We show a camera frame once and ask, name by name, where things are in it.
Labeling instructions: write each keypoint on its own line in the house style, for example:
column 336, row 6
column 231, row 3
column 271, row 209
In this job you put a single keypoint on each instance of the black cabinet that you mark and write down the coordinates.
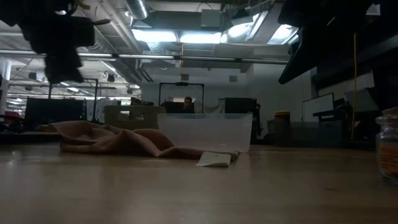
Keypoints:
column 241, row 107

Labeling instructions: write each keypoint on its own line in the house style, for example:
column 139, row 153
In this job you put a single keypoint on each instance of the grey ceiling box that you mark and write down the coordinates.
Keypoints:
column 211, row 18

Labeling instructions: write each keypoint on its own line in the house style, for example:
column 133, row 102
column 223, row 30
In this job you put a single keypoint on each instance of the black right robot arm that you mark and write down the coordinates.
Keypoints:
column 326, row 46

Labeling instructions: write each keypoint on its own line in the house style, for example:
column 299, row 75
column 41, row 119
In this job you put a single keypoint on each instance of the distant black rig frame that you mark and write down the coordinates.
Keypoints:
column 95, row 99
column 181, row 84

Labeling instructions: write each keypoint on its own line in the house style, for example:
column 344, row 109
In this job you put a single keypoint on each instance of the black aluminium rig frame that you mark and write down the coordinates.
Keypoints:
column 149, row 56

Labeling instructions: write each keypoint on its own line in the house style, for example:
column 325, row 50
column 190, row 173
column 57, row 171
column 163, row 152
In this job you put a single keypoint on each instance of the dark grey plastic bin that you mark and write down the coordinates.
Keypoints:
column 311, row 133

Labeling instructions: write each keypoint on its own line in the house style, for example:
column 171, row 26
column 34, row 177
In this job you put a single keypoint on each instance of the small white card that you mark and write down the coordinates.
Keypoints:
column 214, row 159

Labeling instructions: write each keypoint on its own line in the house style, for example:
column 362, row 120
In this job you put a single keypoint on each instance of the black monitor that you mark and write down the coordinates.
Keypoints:
column 53, row 112

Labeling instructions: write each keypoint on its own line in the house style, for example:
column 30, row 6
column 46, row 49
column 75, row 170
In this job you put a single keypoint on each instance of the spice jar with yellow lid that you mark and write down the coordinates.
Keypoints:
column 282, row 124

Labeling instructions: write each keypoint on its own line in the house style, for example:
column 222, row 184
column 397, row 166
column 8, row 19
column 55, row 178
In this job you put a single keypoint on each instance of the silver ventilation duct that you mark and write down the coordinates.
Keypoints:
column 138, row 9

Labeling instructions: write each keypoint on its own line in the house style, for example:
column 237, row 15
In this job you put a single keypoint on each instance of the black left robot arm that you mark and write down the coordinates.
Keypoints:
column 9, row 9

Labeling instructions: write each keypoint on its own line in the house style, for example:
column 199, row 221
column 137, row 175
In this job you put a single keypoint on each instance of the ceiling light panel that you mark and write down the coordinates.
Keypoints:
column 200, row 37
column 154, row 35

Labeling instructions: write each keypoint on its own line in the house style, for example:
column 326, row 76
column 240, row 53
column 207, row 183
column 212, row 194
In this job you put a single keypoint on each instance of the person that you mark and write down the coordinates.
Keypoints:
column 188, row 104

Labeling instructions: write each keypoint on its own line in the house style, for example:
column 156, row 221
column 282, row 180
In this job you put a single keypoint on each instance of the translucent plastic bin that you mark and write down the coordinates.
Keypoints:
column 205, row 133

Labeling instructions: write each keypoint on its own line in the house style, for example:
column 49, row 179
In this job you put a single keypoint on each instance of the beige cloth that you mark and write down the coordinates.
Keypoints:
column 124, row 140

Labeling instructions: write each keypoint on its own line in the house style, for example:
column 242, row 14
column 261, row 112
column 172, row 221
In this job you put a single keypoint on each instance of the white board panel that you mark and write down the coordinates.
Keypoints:
column 317, row 107

